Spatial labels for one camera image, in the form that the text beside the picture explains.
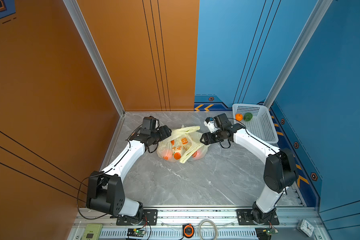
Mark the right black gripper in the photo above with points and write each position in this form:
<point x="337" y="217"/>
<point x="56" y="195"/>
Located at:
<point x="210" y="140"/>

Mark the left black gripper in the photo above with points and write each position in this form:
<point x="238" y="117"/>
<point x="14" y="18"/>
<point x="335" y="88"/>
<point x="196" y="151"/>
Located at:
<point x="164" y="131"/>

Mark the printed translucent plastic bag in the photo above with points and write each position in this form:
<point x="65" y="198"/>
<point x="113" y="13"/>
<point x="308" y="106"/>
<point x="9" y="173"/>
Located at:
<point x="182" y="146"/>

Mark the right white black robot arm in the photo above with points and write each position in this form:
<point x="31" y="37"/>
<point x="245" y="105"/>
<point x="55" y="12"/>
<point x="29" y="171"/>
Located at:
<point x="280" y="168"/>

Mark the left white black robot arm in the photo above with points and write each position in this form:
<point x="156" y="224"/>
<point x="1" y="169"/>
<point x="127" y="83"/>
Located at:
<point x="106" y="192"/>

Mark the orange fruit in basket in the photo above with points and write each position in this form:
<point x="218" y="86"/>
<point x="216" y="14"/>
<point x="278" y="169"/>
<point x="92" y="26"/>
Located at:
<point x="239" y="117"/>

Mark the green fruit in basket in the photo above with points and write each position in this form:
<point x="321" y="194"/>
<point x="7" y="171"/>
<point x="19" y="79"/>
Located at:
<point x="247" y="117"/>

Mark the white plastic basket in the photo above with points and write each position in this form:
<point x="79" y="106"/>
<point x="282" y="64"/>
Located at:
<point x="261" y="125"/>

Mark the orange black tape measure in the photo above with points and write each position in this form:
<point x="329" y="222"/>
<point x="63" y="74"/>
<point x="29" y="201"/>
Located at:
<point x="188" y="231"/>

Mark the left green circuit board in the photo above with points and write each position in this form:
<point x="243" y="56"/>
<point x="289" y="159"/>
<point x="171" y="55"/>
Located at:
<point x="136" y="234"/>

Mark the right circuit board module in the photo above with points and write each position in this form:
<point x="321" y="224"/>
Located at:
<point x="266" y="233"/>

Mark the white desk clock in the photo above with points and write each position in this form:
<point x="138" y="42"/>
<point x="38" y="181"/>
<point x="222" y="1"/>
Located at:
<point x="306" y="228"/>

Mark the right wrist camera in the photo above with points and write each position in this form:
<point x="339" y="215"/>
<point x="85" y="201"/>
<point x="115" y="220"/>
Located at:
<point x="220" y="122"/>

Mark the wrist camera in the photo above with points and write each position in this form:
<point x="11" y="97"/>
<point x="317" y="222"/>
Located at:
<point x="150" y="123"/>
<point x="220" y="122"/>

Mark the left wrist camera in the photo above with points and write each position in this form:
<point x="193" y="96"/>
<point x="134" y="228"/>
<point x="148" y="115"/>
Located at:
<point x="150" y="123"/>

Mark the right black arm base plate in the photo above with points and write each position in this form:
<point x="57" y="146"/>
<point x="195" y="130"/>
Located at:
<point x="248" y="217"/>

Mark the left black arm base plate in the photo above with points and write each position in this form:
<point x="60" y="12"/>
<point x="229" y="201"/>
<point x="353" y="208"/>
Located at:
<point x="146" y="216"/>

